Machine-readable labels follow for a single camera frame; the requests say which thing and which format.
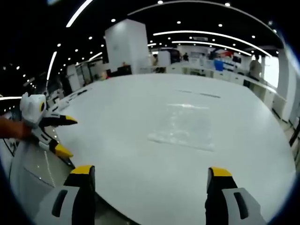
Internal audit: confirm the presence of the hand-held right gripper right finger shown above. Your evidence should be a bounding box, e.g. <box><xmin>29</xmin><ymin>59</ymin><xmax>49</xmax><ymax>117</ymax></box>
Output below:
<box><xmin>204</xmin><ymin>166</ymin><xmax>267</xmax><ymax>225</ymax></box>

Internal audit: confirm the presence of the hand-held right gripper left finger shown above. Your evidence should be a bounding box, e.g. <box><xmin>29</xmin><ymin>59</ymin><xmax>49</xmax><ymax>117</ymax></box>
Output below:
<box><xmin>35</xmin><ymin>165</ymin><xmax>96</xmax><ymax>225</ymax></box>

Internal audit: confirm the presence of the clear resealable plastic bag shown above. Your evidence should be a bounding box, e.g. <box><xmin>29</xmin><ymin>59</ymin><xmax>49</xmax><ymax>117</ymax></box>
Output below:
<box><xmin>147</xmin><ymin>103</ymin><xmax>216</xmax><ymax>152</ymax></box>

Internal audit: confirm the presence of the white square pillar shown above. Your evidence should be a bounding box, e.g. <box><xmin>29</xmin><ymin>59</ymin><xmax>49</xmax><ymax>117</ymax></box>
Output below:
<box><xmin>104</xmin><ymin>19</ymin><xmax>152</xmax><ymax>75</ymax></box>

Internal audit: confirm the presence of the blue storage bin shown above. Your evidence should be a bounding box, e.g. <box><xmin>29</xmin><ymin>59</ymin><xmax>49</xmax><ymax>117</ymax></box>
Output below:
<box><xmin>213</xmin><ymin>59</ymin><xmax>225</xmax><ymax>71</ymax></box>

